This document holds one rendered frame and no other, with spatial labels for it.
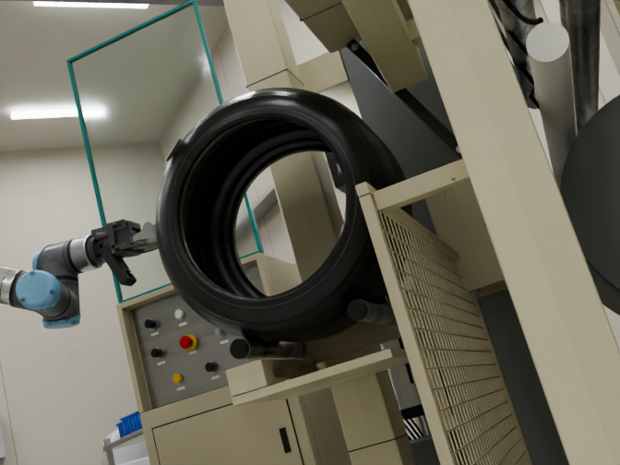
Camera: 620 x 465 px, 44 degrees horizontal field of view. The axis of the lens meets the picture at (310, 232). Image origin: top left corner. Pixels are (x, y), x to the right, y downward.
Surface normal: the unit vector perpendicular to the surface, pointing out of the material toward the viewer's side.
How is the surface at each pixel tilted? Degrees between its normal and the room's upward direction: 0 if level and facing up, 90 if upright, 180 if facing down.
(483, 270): 90
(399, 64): 162
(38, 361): 90
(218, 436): 90
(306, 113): 83
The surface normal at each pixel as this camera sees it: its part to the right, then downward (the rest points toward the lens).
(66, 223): 0.42, -0.34
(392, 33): 0.14, 0.84
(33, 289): 0.08, -0.29
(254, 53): -0.34, -0.15
